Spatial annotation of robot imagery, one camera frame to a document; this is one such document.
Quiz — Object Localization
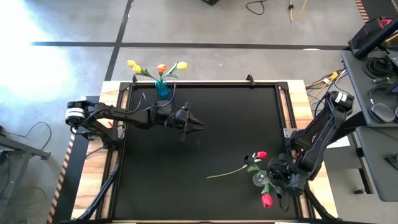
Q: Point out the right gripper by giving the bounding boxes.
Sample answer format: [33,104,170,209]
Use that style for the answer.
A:
[266,154,307,197]

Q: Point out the black cable loop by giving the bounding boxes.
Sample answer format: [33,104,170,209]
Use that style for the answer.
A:
[245,0,267,16]

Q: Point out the yellow tulip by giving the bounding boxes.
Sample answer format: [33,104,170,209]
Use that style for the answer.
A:
[126,59,158,81]
[162,61,189,81]
[132,64,158,81]

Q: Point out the thin black floor cable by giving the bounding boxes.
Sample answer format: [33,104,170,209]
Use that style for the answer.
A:
[6,121,53,150]

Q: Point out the yellow cable bundle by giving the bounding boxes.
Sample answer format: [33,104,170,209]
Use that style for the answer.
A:
[306,70,348,103]

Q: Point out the orange tulip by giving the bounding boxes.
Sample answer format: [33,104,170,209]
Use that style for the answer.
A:
[156,63,168,82]

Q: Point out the black and red case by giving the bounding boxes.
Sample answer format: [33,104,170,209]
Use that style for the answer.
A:
[348,16,394,50]

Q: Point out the black mat striped edge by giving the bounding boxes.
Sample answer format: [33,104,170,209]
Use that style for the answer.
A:
[46,95,100,224]

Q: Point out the black wedge object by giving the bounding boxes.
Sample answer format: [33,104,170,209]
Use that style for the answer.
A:
[384,152,398,171]

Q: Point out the black diagonal strut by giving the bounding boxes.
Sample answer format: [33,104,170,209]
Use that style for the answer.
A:
[76,155,122,222]
[303,186,335,220]

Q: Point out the orange yellow cable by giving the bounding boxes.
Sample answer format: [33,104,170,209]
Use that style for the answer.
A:
[287,0,308,22]

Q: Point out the clear glass vase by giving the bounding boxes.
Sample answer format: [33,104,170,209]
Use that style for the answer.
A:
[252,170,271,187]

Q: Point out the coiled black cable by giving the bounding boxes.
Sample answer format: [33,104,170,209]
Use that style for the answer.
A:
[363,56,395,79]

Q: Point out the blue glass vase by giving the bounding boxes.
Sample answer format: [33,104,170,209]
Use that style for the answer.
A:
[154,79,170,97]

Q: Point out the black bar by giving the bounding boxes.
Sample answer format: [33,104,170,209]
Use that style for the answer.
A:
[354,21,398,62]

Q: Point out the grey side desk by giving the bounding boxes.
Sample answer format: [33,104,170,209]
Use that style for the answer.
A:
[355,126,398,203]
[341,49,398,128]

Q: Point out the red tulip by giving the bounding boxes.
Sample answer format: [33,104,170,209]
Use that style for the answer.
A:
[206,151,268,180]
[260,182,274,209]

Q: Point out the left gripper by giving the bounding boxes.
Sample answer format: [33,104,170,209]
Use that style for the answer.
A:
[169,101,205,142]

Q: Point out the grey metal stand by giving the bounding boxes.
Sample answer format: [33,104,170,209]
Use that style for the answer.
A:
[0,126,52,224]

